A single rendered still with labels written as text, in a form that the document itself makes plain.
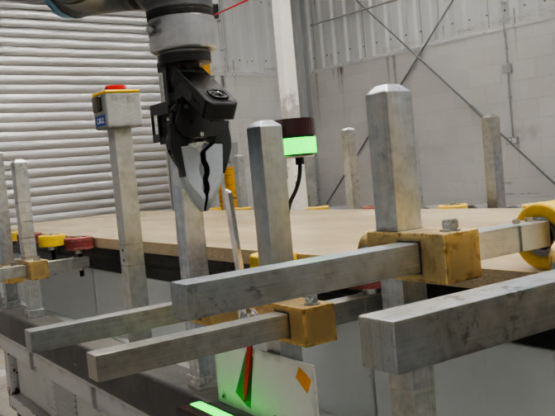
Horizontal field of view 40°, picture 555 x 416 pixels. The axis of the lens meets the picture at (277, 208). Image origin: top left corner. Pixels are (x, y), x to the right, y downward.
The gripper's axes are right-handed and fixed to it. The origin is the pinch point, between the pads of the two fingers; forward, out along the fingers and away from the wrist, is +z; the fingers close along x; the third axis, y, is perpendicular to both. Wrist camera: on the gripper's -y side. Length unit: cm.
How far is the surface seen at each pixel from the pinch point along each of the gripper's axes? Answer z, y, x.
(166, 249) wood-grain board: 13, 68, -25
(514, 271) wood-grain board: 11.2, -29.8, -24.8
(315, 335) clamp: 17.8, -12.9, -6.8
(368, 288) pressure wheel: 13.8, -10.7, -18.0
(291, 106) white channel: -24, 127, -103
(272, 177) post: -2.5, -5.7, -7.4
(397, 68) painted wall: -119, 656, -648
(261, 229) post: 4.3, -3.7, -6.0
